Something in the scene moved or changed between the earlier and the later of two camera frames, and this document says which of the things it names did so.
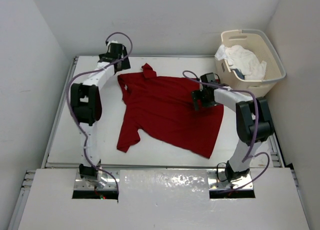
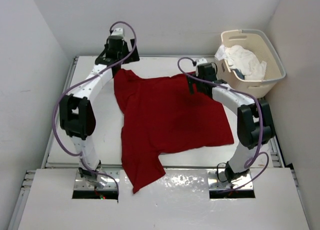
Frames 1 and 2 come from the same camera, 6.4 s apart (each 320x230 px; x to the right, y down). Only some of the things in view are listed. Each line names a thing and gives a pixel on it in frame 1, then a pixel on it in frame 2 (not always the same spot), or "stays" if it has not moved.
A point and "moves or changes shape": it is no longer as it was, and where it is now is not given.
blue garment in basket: [238, 72] stays
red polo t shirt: [164, 107] moves or changes shape
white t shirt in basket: [243, 60] stays
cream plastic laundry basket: [260, 43] stays
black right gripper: [198, 94] -> [192, 80]
